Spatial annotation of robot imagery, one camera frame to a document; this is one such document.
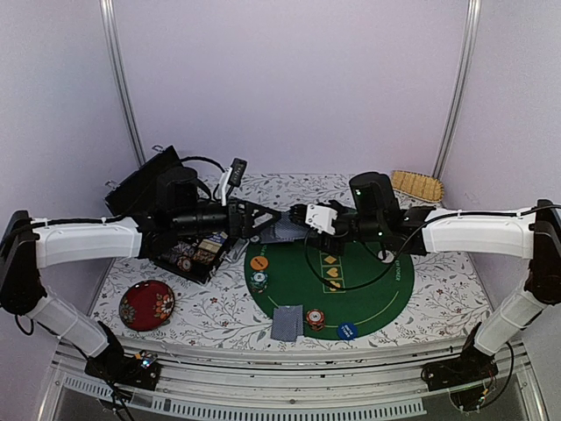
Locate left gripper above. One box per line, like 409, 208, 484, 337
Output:
174, 197, 283, 239

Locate grey playing card deck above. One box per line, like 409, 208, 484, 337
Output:
273, 211, 310, 241

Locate orange big blind button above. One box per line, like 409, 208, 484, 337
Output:
250, 255, 269, 271

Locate white dealer button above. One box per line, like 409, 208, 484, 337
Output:
378, 251, 394, 264

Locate green chip stack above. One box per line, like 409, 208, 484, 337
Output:
249, 272, 268, 293

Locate red five chip stack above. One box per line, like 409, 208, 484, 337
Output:
176, 256, 192, 273

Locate dealt cards front edge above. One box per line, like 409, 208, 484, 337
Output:
271, 305, 303, 342

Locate blue small blind button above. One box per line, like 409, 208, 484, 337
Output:
337, 322, 359, 341

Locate dealt cards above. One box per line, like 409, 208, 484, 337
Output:
260, 232, 295, 245

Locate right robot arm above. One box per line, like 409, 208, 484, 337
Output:
289, 172, 560, 382

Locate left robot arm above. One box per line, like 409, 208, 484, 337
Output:
1, 167, 281, 381

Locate yellow playing card box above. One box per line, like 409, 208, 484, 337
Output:
194, 232, 227, 264

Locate green round poker mat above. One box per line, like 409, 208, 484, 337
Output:
244, 241, 415, 340

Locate woven bamboo tray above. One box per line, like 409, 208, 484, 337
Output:
390, 170, 444, 203

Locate black poker chip case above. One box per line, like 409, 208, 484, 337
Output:
104, 146, 233, 284

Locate red floral plate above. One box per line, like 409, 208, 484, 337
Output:
118, 280, 175, 332

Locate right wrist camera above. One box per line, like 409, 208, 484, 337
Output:
304, 204, 338, 236

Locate right metal frame post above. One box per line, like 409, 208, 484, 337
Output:
432, 0, 481, 179

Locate metal frame post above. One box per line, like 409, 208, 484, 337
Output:
432, 0, 481, 179
99, 0, 146, 167

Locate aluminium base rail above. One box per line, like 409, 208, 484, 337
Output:
34, 338, 555, 420

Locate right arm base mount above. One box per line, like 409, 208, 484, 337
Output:
421, 346, 498, 412

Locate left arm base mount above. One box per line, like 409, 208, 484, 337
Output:
84, 350, 161, 391

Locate left metal frame post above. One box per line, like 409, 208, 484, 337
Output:
99, 0, 146, 167

